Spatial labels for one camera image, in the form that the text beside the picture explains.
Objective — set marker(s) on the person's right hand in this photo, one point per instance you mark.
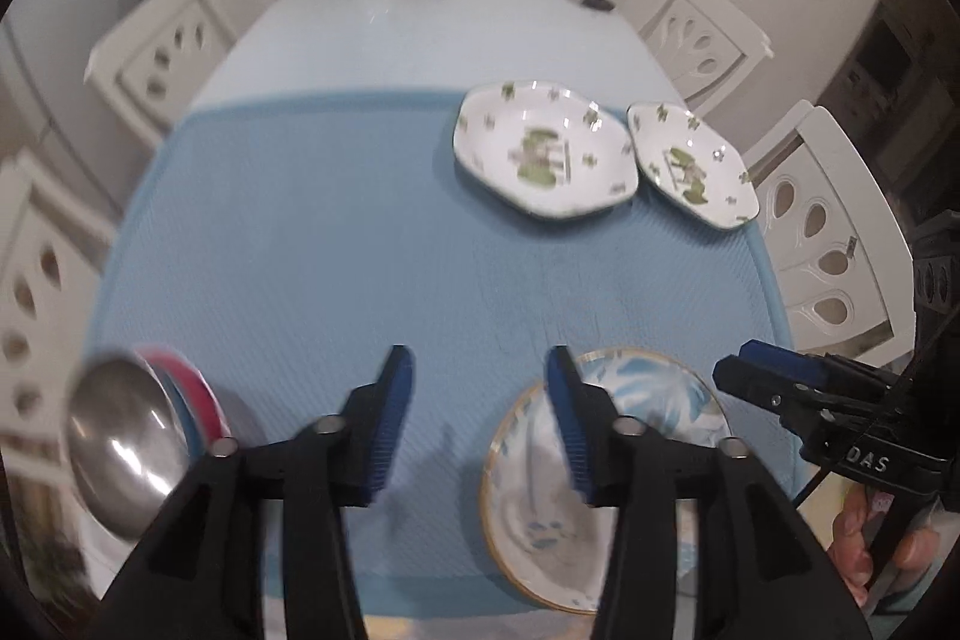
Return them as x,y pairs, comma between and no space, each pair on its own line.
851,535

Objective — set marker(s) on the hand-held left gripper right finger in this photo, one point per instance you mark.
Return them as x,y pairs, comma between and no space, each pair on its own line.
574,430

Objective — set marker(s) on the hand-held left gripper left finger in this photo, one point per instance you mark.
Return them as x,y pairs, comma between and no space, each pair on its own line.
386,430

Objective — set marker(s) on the small black lid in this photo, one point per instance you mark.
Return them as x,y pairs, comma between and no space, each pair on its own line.
596,0

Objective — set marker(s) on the round leaf-patterned plate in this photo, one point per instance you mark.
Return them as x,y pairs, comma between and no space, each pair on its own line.
525,497

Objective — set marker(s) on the large octagonal clover plate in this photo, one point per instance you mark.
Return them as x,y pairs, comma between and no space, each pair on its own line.
510,123

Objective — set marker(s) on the white wooden dining chair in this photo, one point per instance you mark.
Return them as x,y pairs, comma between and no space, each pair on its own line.
739,48
862,212
120,70
30,220

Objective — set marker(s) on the light blue table mat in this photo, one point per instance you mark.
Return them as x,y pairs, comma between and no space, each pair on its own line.
300,235

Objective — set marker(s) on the steel bowl with red rim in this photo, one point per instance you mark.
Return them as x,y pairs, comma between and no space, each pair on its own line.
120,445

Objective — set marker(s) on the magenta steel bowl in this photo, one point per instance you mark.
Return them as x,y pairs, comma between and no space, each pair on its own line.
201,401

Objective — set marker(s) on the small octagonal clover plate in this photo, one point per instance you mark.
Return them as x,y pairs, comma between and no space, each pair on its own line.
690,175

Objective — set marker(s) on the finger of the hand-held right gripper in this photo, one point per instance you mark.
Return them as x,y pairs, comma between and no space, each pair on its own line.
787,364
757,385

